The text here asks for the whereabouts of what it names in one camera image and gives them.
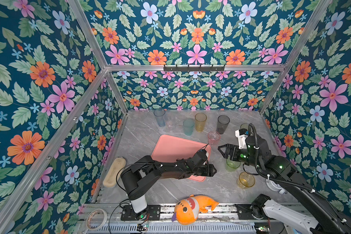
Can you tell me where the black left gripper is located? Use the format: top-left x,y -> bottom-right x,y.
191,164 -> 218,177

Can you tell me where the teal frosted cup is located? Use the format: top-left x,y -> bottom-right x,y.
183,119 -> 195,136

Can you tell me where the pink plastic tray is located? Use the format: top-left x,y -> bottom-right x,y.
151,134 -> 212,182

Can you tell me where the clear transparent cup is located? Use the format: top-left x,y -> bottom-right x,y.
164,113 -> 176,132

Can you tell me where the blue transparent cup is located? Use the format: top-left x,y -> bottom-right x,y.
154,108 -> 166,127

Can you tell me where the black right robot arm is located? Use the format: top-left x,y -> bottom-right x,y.
217,136 -> 351,234

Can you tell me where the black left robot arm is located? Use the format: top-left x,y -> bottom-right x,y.
120,150 -> 217,215

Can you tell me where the short green cup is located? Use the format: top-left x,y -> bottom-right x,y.
225,159 -> 241,172

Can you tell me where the pink short cup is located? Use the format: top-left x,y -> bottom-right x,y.
207,131 -> 221,146

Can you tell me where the grey smoky cup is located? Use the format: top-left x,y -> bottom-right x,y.
216,115 -> 230,135

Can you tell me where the tall light green cup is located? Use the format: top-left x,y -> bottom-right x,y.
240,123 -> 252,131

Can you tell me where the short yellow cup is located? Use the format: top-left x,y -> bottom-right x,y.
237,172 -> 255,189

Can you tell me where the yellow tall cup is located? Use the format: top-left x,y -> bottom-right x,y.
195,113 -> 207,132

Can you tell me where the orange plush toy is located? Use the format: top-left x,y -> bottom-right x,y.
171,195 -> 219,225

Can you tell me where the white round object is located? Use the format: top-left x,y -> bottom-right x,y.
266,179 -> 287,195

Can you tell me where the beige sponge brush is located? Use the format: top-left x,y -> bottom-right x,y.
103,158 -> 126,188

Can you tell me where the roll of tape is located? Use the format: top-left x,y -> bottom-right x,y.
85,209 -> 108,231

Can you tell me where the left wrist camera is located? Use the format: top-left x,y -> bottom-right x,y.
192,149 -> 208,166

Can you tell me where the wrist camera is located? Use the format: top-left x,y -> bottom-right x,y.
192,149 -> 208,166
235,128 -> 248,149

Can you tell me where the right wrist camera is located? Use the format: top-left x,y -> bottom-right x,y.
235,128 -> 248,149

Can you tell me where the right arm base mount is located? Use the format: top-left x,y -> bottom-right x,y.
234,194 -> 271,220

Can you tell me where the black hook rail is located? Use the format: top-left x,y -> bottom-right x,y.
163,64 -> 225,73

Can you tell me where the white vented cable duct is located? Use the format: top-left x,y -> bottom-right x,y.
87,223 -> 256,234

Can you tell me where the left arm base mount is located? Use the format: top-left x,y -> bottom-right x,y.
121,205 -> 161,221

